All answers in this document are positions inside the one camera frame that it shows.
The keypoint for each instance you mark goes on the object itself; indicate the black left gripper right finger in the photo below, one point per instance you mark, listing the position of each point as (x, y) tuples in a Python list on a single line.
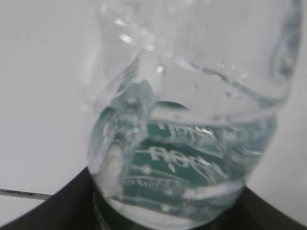
[(252, 213)]

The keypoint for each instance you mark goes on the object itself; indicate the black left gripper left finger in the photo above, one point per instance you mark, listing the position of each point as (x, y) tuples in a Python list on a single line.
[(71, 208)]

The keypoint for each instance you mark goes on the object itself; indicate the clear water bottle green label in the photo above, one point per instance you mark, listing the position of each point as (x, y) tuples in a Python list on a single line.
[(181, 103)]

